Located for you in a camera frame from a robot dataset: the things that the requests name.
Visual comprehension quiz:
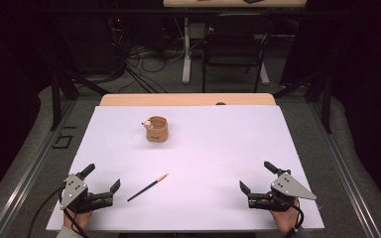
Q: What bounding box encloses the black cable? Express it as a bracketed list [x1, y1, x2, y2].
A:
[63, 208, 90, 238]
[26, 185, 65, 238]
[282, 197, 306, 238]

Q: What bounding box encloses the person's right hand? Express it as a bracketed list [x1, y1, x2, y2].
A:
[270, 198, 302, 236]

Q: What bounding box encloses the wooden table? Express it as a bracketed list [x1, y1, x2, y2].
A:
[98, 92, 277, 107]

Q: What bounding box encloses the metal floor rail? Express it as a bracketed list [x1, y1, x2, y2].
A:
[309, 100, 381, 238]
[0, 98, 77, 238]

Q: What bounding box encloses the black tape mark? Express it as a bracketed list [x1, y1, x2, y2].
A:
[52, 133, 74, 150]

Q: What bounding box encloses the black chair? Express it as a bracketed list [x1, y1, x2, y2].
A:
[201, 13, 276, 94]

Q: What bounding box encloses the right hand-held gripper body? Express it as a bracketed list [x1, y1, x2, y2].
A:
[247, 169, 318, 213]

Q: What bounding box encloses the bundle of floor cables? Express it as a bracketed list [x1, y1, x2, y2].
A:
[110, 19, 188, 94]

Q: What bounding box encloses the person's left hand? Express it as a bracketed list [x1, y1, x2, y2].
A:
[63, 209, 94, 231]

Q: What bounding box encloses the white-legged wooden desk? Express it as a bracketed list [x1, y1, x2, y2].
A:
[162, 0, 308, 85]

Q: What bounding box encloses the dark blue pencil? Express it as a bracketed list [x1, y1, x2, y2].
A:
[126, 173, 170, 203]

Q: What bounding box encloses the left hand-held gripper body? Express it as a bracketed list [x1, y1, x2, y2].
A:
[59, 172, 115, 214]

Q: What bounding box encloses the black metal stand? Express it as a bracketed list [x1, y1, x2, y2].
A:
[50, 68, 111, 132]
[272, 68, 333, 135]

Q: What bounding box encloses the tan pen holder cup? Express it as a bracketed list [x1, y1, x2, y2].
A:
[141, 115, 170, 144]

